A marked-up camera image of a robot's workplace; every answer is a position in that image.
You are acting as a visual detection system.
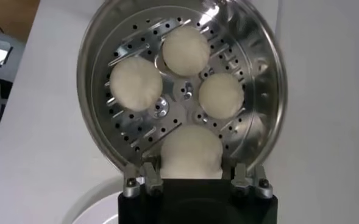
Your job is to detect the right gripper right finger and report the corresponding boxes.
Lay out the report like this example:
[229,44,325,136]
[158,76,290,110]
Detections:
[230,163,274,199]

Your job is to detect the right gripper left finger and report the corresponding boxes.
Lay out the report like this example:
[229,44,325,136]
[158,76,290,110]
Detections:
[123,161,165,198]

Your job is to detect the white steamed baozi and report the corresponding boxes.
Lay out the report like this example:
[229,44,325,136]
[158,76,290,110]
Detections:
[108,56,164,112]
[198,72,245,120]
[159,125,224,180]
[162,26,211,77]

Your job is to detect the stainless steel steamer basket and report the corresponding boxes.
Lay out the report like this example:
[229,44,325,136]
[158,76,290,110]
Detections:
[76,0,288,177]

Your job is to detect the white round plate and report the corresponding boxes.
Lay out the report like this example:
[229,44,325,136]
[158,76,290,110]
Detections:
[62,176,122,224]

